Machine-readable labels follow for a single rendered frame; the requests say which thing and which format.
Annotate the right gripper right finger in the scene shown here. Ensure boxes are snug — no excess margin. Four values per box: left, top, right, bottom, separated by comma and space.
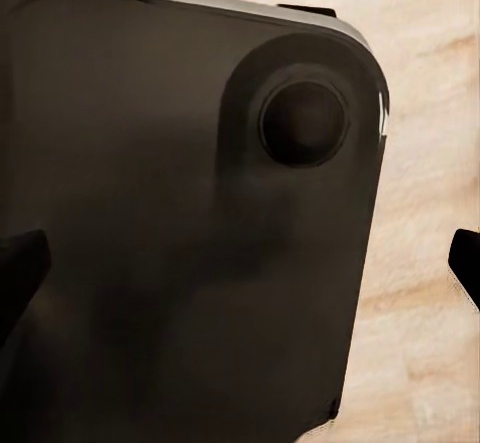
448, 229, 480, 309

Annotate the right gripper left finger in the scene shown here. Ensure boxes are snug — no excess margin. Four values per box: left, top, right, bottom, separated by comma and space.
0, 229, 52, 350

